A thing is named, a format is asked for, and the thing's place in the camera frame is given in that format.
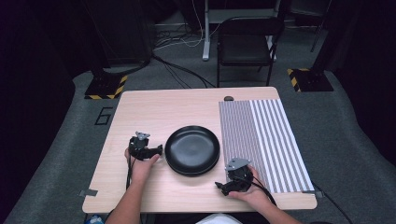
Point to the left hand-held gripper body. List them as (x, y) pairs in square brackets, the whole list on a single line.
[(138, 146)]

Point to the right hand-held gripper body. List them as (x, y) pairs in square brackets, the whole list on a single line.
[(239, 177)]

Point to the person's left hand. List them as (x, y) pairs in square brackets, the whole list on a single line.
[(140, 169)]

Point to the person's right hand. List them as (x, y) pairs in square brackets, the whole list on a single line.
[(256, 196)]

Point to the person's white shirt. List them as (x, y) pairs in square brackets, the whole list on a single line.
[(218, 219)]

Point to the grey white striped placemat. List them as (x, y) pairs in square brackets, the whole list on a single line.
[(264, 130)]

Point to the black yellow-striped stand base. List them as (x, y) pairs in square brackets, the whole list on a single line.
[(311, 81), (104, 88)]

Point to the grey tape strip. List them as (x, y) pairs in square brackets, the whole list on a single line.
[(88, 193), (314, 193)]

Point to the blue white object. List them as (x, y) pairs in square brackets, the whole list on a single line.
[(93, 219)]

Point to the black curtain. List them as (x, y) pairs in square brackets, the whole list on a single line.
[(370, 77), (28, 93)]

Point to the black folding chair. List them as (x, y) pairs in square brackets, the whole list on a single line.
[(243, 48)]

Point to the black tripod leg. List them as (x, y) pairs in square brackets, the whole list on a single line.
[(318, 32)]

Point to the white desk frame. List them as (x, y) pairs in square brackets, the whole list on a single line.
[(206, 31)]

